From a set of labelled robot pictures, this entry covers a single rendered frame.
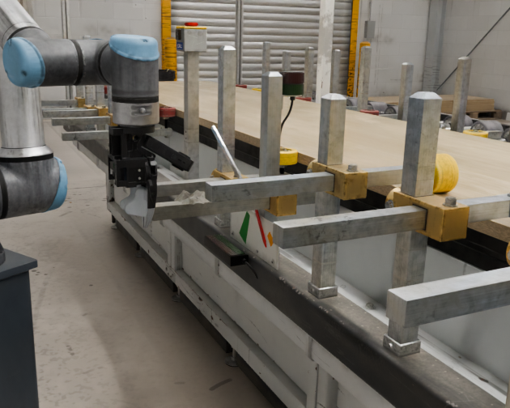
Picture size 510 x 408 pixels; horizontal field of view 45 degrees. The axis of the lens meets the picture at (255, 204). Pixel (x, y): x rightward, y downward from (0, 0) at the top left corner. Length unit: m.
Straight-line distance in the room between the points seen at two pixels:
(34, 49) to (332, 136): 0.57
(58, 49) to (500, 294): 0.90
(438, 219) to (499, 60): 9.87
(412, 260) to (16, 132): 1.12
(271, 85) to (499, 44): 9.51
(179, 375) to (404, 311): 1.79
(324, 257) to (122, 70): 0.52
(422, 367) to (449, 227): 0.24
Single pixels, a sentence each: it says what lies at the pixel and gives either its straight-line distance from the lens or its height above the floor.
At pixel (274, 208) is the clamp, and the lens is 1.37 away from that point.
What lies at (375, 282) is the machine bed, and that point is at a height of 0.66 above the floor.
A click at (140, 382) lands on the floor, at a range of 2.34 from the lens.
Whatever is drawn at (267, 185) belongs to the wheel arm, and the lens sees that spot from 1.08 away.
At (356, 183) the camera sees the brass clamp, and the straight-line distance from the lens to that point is 1.13.
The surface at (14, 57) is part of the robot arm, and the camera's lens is 1.26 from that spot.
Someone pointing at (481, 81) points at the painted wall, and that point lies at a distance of 11.01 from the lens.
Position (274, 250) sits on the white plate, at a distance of 1.39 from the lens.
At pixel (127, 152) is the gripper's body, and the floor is 0.98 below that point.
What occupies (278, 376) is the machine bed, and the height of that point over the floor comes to 0.17.
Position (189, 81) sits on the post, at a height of 1.07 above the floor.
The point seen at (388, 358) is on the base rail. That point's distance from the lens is 1.07.
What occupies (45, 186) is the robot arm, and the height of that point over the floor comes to 0.80.
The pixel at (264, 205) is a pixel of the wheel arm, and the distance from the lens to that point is 1.38.
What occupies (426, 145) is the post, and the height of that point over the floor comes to 1.05.
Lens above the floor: 1.21
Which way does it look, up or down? 15 degrees down
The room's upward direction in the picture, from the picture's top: 2 degrees clockwise
